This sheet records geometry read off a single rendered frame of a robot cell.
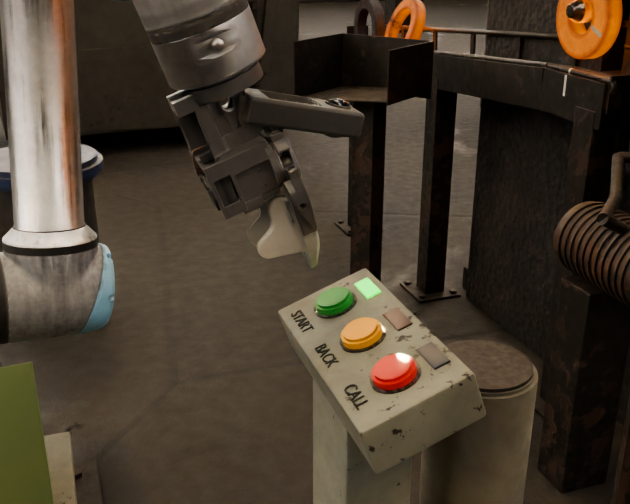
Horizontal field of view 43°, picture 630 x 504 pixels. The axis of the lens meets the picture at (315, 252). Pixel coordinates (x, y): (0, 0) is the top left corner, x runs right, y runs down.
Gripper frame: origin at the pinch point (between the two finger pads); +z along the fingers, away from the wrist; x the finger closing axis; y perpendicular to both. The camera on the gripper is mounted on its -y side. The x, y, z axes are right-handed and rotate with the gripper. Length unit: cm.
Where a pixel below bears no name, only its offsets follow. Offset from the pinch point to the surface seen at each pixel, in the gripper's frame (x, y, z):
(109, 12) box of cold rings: -294, -7, 5
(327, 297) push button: -0.2, 0.5, 5.5
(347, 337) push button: 7.9, 1.5, 5.5
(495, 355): 2.5, -14.4, 20.4
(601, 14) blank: -54, -75, 10
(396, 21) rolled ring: -155, -76, 22
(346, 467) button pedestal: 12.3, 6.9, 15.6
